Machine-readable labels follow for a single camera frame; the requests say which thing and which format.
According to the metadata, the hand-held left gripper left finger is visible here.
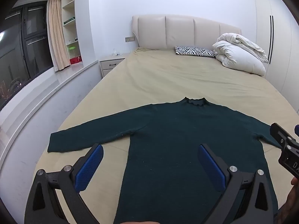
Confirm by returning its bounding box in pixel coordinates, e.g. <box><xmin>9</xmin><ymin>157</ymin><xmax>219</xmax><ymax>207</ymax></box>
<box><xmin>23</xmin><ymin>143</ymin><xmax>104</xmax><ymax>224</ymax></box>

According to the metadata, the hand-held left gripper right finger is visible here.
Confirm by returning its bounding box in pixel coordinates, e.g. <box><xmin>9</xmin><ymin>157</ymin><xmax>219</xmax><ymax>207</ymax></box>
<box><xmin>198</xmin><ymin>144</ymin><xmax>279</xmax><ymax>224</ymax></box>

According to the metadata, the dark green sweater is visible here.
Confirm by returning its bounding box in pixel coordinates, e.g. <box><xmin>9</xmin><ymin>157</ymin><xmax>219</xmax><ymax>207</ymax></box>
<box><xmin>47</xmin><ymin>97</ymin><xmax>284</xmax><ymax>224</ymax></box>

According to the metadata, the person's right forearm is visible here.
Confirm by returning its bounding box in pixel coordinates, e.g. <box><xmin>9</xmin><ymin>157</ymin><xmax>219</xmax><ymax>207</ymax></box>
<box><xmin>276</xmin><ymin>188</ymin><xmax>299</xmax><ymax>224</ymax></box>

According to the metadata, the white wardrobe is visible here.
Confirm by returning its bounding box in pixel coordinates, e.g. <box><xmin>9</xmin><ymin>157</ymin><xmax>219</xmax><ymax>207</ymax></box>
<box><xmin>253</xmin><ymin>0</ymin><xmax>299</xmax><ymax>113</ymax></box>

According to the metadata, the white folded duvet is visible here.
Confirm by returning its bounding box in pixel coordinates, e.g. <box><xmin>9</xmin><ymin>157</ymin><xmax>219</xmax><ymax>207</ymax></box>
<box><xmin>212</xmin><ymin>33</ymin><xmax>269</xmax><ymax>76</ymax></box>

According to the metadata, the white window seat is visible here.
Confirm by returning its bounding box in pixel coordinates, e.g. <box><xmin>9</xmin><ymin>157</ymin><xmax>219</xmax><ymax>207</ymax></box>
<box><xmin>0</xmin><ymin>59</ymin><xmax>101</xmax><ymax>217</ymax></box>

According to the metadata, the bed with beige sheet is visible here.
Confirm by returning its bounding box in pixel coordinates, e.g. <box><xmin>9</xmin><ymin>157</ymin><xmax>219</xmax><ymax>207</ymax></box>
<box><xmin>35</xmin><ymin>47</ymin><xmax>299</xmax><ymax>224</ymax></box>

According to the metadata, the white nightstand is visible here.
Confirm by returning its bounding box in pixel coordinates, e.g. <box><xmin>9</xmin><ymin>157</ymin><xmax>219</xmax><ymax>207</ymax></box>
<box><xmin>100</xmin><ymin>54</ymin><xmax>128</xmax><ymax>77</ymax></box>

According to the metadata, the zebra print pillow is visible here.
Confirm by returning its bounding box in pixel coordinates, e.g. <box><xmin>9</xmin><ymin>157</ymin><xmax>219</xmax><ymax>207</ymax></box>
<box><xmin>174</xmin><ymin>46</ymin><xmax>216</xmax><ymax>58</ymax></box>

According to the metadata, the beige curtain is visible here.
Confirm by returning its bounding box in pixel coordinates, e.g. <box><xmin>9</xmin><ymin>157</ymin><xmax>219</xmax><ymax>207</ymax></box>
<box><xmin>47</xmin><ymin>0</ymin><xmax>70</xmax><ymax>71</ymax></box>

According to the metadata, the dark framed window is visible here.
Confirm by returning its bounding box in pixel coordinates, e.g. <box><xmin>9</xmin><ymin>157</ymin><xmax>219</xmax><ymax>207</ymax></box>
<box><xmin>0</xmin><ymin>0</ymin><xmax>55</xmax><ymax>110</ymax></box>

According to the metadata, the cream padded headboard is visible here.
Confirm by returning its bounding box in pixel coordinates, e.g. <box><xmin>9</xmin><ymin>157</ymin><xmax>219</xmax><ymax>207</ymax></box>
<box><xmin>132</xmin><ymin>14</ymin><xmax>242</xmax><ymax>51</ymax></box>

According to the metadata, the white shelf unit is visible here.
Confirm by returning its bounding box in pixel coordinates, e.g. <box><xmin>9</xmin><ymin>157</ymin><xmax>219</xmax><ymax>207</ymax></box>
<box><xmin>61</xmin><ymin>0</ymin><xmax>84</xmax><ymax>65</ymax></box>

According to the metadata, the black wardrobe handle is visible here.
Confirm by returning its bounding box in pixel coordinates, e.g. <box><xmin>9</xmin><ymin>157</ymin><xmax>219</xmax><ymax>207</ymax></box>
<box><xmin>268</xmin><ymin>15</ymin><xmax>274</xmax><ymax>64</ymax></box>

